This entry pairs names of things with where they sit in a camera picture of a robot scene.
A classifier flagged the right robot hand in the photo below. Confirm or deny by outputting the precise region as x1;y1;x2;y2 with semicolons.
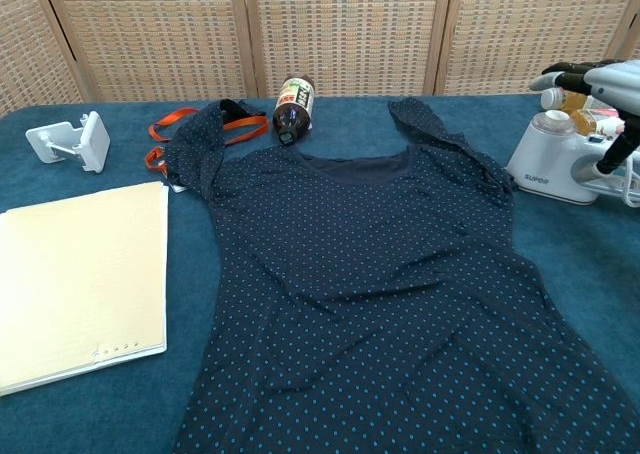
528;58;640;176

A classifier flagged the white folding phone stand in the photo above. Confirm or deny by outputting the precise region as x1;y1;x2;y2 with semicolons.
25;111;111;174

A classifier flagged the cream paper folder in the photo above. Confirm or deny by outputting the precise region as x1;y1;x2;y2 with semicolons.
0;181;171;398

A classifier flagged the white handheld garment steamer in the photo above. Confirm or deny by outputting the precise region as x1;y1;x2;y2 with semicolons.
504;109;640;207

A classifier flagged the orange lanyard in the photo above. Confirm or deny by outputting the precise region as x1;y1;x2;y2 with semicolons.
144;108;269;173

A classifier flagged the white cable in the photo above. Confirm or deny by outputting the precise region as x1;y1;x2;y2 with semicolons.
618;152;640;211

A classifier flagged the tea bottle peach label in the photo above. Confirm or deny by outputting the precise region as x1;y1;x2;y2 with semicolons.
569;104;627;136

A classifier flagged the dark brown drink bottle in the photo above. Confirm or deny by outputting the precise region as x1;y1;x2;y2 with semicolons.
271;75;317;147

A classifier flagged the tea bottle green apple label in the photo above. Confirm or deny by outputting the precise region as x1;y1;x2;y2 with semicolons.
539;87;594;111

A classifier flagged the woven folding screen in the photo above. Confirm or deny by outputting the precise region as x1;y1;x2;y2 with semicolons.
0;0;640;118

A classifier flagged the navy polka dot shirt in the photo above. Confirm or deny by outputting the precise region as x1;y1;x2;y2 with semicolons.
172;98;640;454

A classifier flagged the blue carpet table cover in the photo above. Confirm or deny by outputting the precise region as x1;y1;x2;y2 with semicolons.
0;92;640;454

